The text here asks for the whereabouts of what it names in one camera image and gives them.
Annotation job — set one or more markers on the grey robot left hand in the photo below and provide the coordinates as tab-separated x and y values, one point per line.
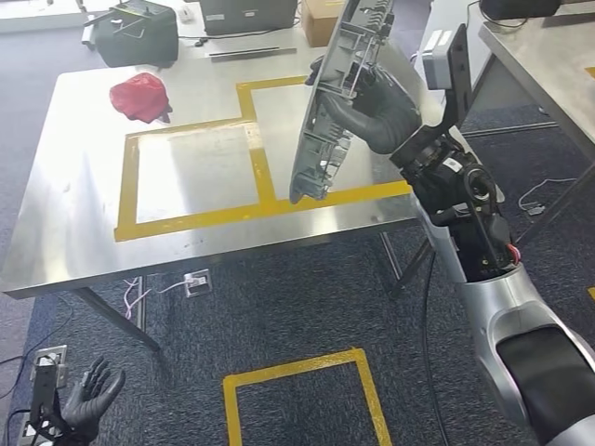
88	403

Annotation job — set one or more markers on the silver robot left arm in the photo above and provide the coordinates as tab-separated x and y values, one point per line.
56	434

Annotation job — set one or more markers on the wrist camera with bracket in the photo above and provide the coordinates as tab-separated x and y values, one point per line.
457	68
42	388

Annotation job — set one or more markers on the white computer mouse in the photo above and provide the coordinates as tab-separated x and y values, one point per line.
186	14

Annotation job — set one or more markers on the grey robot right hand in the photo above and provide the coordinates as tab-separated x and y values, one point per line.
390	117

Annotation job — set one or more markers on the white low ledge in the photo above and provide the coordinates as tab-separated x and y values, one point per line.
37	15

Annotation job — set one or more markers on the grey laptop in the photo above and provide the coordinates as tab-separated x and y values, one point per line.
246	15

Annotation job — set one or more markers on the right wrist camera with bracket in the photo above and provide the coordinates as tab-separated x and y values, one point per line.
457	68

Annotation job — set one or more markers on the light grey desk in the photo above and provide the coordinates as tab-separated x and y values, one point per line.
195	55

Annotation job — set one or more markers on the black equipment bag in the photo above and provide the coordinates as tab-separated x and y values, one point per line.
140	37

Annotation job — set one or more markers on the black equipment case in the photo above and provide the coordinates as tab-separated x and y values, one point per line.
516	7

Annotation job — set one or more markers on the stainless steel workbench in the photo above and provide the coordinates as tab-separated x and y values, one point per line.
69	184
558	68

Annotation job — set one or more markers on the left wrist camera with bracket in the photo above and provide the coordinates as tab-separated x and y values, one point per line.
42	388

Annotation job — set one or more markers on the white pillar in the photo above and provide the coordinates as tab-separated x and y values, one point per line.
442	15

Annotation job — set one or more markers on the red cloth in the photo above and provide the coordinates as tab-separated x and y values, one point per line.
140	95

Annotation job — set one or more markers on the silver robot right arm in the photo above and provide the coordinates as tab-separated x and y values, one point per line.
511	320

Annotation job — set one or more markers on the brown cardboard box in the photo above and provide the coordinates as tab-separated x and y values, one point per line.
321	24

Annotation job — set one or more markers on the yellow table tape outline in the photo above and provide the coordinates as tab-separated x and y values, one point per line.
590	72
125	184

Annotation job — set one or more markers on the grey plastic wheel hubcap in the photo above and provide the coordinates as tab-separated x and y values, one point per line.
325	80

